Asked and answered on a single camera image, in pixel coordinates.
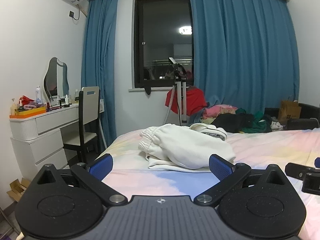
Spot white tripod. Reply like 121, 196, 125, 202
168, 57, 188, 127

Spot green garment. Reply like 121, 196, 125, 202
236, 108, 273, 133

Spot dark window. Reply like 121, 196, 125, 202
132, 0, 195, 89

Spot narrow blue curtain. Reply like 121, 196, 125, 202
80, 0, 120, 148

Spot wide blue curtain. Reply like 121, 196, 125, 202
187, 0, 300, 128

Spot orange tray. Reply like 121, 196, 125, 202
9, 106, 47, 119

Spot black and white chair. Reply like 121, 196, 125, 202
62, 86, 100, 163

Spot white dressing table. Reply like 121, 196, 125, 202
9, 102, 80, 180

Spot brown paper bag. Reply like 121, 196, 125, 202
278, 100, 302, 125

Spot wavy mirror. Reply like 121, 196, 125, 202
44, 57, 70, 103

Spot cardboard box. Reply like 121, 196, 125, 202
6, 177, 32, 203

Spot pastel bed sheet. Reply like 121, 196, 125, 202
95, 127, 320, 240

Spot pink clothes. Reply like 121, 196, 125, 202
202, 104, 238, 121

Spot white sweatpants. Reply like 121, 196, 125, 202
139, 123, 237, 170

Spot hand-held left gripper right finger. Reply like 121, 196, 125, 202
193, 154, 287, 207

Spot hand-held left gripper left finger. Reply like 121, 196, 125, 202
34, 154, 127, 207

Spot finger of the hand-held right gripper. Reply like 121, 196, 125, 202
301, 172, 320, 193
285, 157, 320, 179

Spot black garment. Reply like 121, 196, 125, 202
212, 112, 255, 133

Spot black sofa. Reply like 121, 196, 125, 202
264, 102, 320, 130

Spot red garment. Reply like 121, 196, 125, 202
164, 86, 208, 117

